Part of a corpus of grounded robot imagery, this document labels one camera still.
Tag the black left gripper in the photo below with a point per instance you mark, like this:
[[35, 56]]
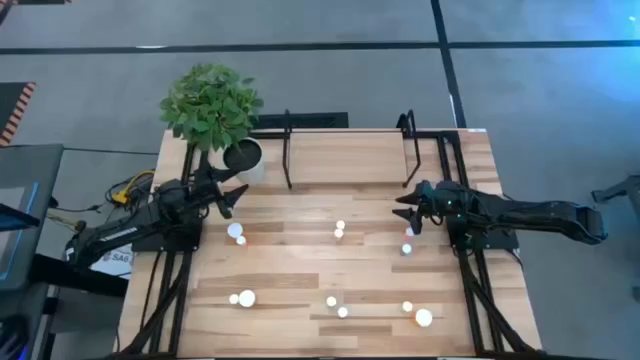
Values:
[[210, 190]]

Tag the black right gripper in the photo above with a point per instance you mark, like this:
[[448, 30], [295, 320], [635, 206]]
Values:
[[435, 200]]

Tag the large orange pill bottle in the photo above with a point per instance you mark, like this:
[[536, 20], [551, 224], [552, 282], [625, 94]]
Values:
[[246, 298], [234, 230], [423, 317]]

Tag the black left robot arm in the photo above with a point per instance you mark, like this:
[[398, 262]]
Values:
[[115, 235]]

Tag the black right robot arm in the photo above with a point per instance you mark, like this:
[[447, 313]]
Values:
[[550, 215]]

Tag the wooden shelf black metal legs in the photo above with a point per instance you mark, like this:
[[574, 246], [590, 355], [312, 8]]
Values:
[[350, 160]]

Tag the black aluminium crossbar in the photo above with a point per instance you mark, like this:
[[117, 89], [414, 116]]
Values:
[[430, 135]]

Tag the green leafy plant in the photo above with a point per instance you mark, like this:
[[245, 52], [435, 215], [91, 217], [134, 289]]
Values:
[[210, 105]]

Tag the black rectangular panel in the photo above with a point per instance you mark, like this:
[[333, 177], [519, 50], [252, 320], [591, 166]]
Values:
[[300, 120]]

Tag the white printed paper sign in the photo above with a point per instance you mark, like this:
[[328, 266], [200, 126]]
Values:
[[117, 262]]

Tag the black steel base beam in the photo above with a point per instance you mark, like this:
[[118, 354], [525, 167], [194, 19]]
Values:
[[75, 275]]

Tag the dark grey side desk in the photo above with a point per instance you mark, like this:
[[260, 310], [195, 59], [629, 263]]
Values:
[[45, 165]]

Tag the dark screen with blue edge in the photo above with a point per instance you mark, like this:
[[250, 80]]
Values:
[[10, 260]]

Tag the black orange striped floor mat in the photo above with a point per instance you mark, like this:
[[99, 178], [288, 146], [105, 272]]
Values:
[[10, 107]]

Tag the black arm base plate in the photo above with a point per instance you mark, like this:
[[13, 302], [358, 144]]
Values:
[[500, 242], [190, 242]]

